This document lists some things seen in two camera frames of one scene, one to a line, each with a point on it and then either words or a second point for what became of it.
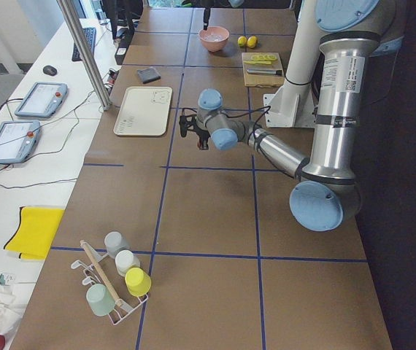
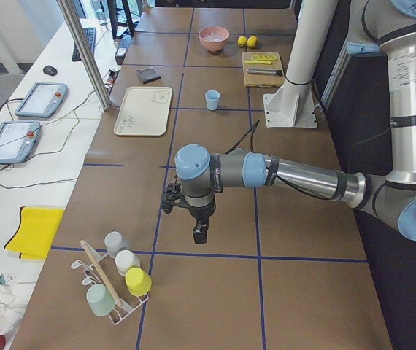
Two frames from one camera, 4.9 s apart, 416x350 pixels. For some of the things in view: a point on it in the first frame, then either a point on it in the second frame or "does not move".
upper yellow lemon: x=252 y=41 does not move
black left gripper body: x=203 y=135 to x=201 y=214
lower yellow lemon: x=242 y=41 does not move
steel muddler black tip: x=278 y=71 does not move
